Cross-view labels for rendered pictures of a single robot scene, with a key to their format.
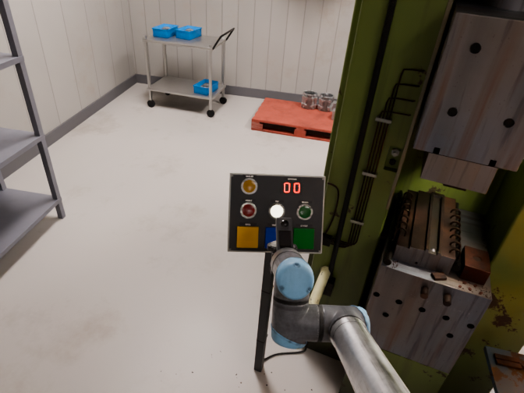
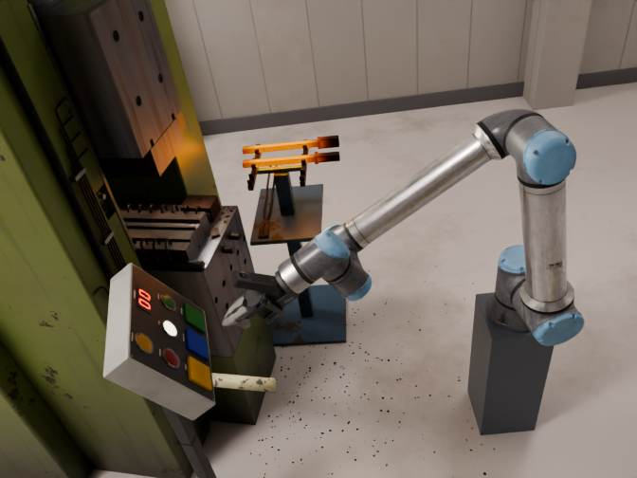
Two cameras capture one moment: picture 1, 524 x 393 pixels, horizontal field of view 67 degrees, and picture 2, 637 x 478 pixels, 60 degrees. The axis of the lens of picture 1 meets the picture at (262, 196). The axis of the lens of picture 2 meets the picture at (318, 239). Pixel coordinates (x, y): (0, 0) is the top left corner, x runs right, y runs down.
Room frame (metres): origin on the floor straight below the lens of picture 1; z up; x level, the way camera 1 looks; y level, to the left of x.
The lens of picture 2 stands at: (0.77, 0.97, 2.11)
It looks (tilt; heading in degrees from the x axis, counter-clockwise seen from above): 39 degrees down; 266
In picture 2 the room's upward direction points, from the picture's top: 9 degrees counter-clockwise
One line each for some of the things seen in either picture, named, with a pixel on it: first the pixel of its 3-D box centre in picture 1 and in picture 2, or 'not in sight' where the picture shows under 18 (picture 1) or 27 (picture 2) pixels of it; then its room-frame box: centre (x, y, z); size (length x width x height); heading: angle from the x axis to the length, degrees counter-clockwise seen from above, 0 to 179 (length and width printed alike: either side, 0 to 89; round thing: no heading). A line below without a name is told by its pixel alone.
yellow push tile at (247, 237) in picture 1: (247, 236); (198, 374); (1.07, 0.04, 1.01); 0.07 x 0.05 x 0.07; 95
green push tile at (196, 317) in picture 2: (303, 238); (192, 319); (1.09, -0.16, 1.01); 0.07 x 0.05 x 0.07; 95
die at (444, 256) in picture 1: (426, 225); (143, 234); (1.29, -0.68, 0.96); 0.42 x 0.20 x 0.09; 160
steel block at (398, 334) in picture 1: (421, 274); (168, 278); (1.28, -0.73, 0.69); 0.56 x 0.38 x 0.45; 160
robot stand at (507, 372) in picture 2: not in sight; (506, 365); (0.04, -0.29, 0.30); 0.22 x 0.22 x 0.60; 83
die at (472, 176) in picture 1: (457, 146); (107, 146); (1.29, -0.68, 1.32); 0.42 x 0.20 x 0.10; 160
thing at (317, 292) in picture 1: (313, 304); (212, 379); (1.12, -0.25, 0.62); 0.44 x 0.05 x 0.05; 160
